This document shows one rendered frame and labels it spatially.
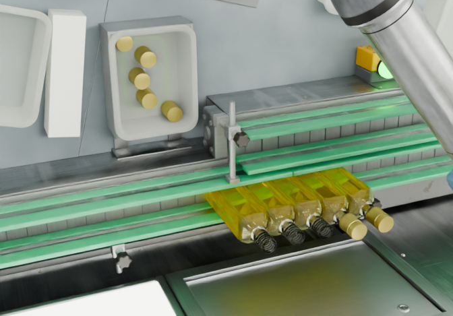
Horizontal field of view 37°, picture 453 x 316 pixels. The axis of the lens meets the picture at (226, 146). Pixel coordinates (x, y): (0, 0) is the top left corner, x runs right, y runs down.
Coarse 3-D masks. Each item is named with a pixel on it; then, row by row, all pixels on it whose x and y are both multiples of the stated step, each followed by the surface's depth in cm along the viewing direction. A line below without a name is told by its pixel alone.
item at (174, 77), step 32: (128, 32) 128; (160, 32) 130; (192, 32) 132; (128, 64) 137; (160, 64) 140; (192, 64) 135; (128, 96) 140; (160, 96) 143; (192, 96) 138; (128, 128) 138; (160, 128) 139; (192, 128) 140
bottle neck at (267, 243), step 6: (258, 228) 124; (264, 228) 125; (252, 234) 124; (258, 234) 122; (264, 234) 122; (258, 240) 122; (264, 240) 120; (270, 240) 120; (258, 246) 122; (264, 246) 123; (270, 246) 122; (264, 252) 121; (270, 252) 121
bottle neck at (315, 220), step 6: (312, 216) 127; (318, 216) 127; (312, 222) 126; (318, 222) 125; (324, 222) 125; (312, 228) 126; (318, 228) 124; (324, 228) 127; (330, 228) 125; (318, 234) 124; (324, 234) 126; (330, 234) 125
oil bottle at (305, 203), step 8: (272, 184) 137; (280, 184) 136; (288, 184) 136; (296, 184) 136; (280, 192) 134; (288, 192) 133; (296, 192) 133; (304, 192) 133; (288, 200) 131; (296, 200) 130; (304, 200) 130; (312, 200) 130; (296, 208) 129; (304, 208) 128; (312, 208) 128; (320, 208) 129; (296, 216) 129; (304, 216) 128; (296, 224) 130; (304, 224) 129
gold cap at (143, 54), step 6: (138, 48) 136; (144, 48) 136; (138, 54) 135; (144, 54) 133; (150, 54) 134; (138, 60) 135; (144, 60) 134; (150, 60) 134; (144, 66) 134; (150, 66) 135
